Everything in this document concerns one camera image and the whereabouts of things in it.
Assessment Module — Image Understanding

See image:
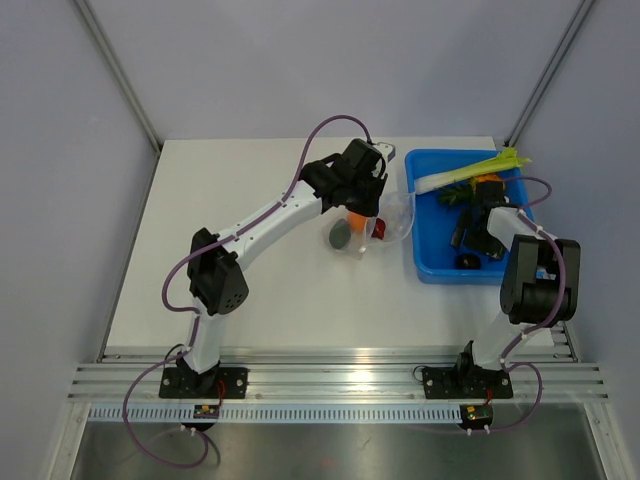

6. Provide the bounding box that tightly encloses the toy pineapple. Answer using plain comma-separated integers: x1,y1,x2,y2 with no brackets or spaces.
437,173,506,207

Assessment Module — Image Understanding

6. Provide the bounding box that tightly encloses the orange persimmon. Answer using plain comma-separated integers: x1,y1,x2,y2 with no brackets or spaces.
346,211,367,234

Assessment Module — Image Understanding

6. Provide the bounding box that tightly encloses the dark purple plum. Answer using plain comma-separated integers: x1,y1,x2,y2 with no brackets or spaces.
454,253,482,270
371,218,387,241

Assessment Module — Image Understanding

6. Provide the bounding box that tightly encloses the clear zip top bag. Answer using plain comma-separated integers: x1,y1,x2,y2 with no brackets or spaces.
322,192,416,259

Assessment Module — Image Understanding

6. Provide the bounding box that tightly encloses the dark green avocado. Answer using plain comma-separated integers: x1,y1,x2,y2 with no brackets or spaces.
328,218,351,250

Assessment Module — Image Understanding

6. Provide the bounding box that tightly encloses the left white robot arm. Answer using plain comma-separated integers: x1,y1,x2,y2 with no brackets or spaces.
173,139,395,398

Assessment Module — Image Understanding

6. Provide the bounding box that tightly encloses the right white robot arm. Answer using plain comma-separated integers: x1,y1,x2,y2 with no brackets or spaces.
449,201,581,396

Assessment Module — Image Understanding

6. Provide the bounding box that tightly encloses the blue plastic bin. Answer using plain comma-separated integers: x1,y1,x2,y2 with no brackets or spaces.
405,149,529,286

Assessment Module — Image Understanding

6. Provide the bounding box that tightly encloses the green white leek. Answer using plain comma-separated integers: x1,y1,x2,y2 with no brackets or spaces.
405,147,531,195

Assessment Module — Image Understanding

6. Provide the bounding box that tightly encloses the right small circuit board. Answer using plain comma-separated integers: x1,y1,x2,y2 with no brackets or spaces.
460,404,494,429

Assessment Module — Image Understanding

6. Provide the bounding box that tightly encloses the small circuit board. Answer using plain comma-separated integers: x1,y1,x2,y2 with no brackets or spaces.
460,404,494,429
193,405,220,419

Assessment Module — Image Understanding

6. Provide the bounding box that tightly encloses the left small circuit board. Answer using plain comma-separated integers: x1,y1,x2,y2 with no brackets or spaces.
193,405,220,419

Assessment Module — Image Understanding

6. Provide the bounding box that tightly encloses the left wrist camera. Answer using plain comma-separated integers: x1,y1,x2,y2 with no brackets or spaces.
373,142,396,162

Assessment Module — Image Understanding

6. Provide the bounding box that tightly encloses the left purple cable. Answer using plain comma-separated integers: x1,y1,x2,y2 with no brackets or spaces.
121,115,374,470

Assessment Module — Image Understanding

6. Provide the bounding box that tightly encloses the purple cable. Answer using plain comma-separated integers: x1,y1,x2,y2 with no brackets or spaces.
499,175,571,435
121,115,374,470

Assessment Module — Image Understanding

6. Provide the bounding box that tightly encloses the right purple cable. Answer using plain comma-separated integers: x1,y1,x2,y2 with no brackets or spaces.
499,175,571,435

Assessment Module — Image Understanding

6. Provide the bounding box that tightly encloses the right aluminium frame post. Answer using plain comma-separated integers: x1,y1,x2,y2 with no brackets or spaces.
503,0,598,147

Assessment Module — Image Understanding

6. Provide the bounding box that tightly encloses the aluminium frame post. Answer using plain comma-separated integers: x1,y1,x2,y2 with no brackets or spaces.
503,0,598,147
71,0,163,157

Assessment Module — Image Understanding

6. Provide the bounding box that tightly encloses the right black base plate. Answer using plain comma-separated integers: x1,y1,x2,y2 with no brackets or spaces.
414,365,513,400

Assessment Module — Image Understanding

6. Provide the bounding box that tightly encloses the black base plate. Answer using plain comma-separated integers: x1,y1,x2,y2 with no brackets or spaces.
414,365,513,400
158,365,249,400

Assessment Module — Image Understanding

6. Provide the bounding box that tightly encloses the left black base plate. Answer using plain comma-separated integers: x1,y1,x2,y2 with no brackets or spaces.
158,365,249,400

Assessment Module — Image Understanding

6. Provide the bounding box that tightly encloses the aluminium mounting rail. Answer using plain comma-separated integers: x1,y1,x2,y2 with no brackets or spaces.
67,347,610,404

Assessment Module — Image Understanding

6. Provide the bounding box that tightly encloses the left aluminium frame post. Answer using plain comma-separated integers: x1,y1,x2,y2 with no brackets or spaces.
71,0,163,157

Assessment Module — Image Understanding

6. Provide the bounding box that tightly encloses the white slotted cable duct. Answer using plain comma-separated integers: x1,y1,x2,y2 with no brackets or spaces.
89,403,461,424

